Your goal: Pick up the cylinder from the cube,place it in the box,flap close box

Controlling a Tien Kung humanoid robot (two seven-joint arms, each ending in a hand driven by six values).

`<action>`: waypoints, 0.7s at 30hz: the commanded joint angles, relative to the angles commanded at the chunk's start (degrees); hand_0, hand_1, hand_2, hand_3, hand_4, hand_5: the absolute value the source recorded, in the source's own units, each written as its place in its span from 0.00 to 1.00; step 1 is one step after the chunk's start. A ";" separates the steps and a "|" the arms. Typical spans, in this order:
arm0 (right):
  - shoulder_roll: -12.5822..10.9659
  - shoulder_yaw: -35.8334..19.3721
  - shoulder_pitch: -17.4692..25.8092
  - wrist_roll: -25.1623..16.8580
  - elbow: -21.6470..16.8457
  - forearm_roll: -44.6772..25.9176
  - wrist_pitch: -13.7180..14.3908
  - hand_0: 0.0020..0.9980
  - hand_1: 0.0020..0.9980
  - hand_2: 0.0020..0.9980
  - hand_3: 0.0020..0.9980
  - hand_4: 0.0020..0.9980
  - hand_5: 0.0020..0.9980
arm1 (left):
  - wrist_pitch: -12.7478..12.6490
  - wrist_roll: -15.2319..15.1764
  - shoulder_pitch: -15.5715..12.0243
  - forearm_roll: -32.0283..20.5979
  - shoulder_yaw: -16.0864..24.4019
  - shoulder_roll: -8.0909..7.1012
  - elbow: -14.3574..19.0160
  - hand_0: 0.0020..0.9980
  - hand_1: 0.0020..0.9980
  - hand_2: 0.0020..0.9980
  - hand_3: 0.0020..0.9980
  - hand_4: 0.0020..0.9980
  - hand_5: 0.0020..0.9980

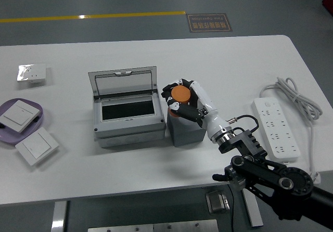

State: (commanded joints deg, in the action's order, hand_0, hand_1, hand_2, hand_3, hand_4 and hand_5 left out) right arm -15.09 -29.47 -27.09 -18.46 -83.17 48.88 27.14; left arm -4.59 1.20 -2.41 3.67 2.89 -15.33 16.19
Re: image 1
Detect white wall switch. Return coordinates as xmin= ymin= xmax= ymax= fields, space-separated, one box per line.
xmin=15 ymin=127 xmax=60 ymax=166
xmin=0 ymin=99 xmax=43 ymax=133

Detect white wall socket in wrap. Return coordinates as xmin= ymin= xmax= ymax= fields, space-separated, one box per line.
xmin=17 ymin=63 xmax=47 ymax=84

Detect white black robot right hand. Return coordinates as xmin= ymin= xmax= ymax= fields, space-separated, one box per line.
xmin=161 ymin=78 xmax=232 ymax=144

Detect purple tray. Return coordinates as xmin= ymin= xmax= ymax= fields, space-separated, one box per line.
xmin=0 ymin=98 xmax=44 ymax=144

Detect brown floor sign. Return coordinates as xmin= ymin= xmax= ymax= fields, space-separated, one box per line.
xmin=186 ymin=13 xmax=233 ymax=33

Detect white table leg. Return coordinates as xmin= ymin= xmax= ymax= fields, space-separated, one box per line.
xmin=51 ymin=201 xmax=68 ymax=232
xmin=241 ymin=189 xmax=263 ymax=227

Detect black cable under table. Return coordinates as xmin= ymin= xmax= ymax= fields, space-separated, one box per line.
xmin=227 ymin=184 xmax=236 ymax=232

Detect white power strip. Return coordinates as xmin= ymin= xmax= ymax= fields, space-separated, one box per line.
xmin=251 ymin=98 xmax=301 ymax=162

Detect white power cord with plug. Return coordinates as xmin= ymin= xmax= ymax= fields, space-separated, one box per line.
xmin=259 ymin=77 xmax=323 ymax=185

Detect grey cube with round hole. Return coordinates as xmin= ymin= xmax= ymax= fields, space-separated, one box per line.
xmin=166 ymin=108 xmax=208 ymax=147

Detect orange cylinder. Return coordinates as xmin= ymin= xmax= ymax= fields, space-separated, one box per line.
xmin=168 ymin=86 xmax=192 ymax=118

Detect grey metal base plate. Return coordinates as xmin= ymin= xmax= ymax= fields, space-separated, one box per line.
xmin=87 ymin=219 xmax=219 ymax=232

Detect grey enclosure box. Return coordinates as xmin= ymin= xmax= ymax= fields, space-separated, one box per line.
xmin=87 ymin=65 xmax=167 ymax=149

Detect metal floor socket box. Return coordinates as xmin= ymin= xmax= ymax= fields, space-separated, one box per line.
xmin=205 ymin=190 xmax=231 ymax=214

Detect yellow floor tape line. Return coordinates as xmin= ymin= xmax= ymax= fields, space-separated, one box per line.
xmin=0 ymin=10 xmax=186 ymax=24

